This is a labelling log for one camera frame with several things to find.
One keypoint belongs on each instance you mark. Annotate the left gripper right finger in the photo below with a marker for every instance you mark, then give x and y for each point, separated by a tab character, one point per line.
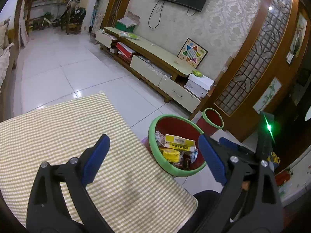
262	210

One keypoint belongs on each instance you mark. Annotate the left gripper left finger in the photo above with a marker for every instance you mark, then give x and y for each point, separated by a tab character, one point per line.
47	210

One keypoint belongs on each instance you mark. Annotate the yellow medicine box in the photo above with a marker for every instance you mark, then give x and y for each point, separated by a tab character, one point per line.
177	140

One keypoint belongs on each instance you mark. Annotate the newspaper ball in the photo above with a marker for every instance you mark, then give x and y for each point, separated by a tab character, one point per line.
160	139

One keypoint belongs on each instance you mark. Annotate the blue white small wrapper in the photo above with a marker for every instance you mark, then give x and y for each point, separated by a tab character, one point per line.
193	155

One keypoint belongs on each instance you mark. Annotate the green rimmed red trash bin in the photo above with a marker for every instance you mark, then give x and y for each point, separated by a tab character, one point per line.
179	126

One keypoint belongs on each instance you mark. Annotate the small red green bin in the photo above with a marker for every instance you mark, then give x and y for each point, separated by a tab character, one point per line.
210	121

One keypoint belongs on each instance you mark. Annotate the wooden lattice door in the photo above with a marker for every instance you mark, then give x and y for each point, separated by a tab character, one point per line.
260	74

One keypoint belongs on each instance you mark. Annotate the white shoe box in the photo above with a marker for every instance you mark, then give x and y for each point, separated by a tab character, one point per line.
199	85

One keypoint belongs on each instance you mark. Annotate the checkered yellow tablecloth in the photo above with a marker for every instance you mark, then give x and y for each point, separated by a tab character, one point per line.
131	191

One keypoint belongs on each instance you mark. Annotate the flat yellow packet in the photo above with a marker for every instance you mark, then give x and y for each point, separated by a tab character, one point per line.
180	147

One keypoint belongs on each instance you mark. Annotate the yellow orange snack box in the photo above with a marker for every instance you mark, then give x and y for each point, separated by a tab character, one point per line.
171	155

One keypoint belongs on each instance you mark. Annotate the chinese checkers board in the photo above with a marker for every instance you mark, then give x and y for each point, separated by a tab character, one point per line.
192	53

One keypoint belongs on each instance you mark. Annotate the long tv cabinet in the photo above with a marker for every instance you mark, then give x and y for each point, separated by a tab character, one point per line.
160	69

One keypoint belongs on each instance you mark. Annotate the red book in cabinet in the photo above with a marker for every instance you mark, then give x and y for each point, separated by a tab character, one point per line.
125	50

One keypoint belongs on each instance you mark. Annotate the green open cardboard box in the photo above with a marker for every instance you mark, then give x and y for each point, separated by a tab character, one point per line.
128	23

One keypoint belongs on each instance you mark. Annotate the striped beige sofa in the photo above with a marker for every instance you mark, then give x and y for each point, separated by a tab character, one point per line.
7	62

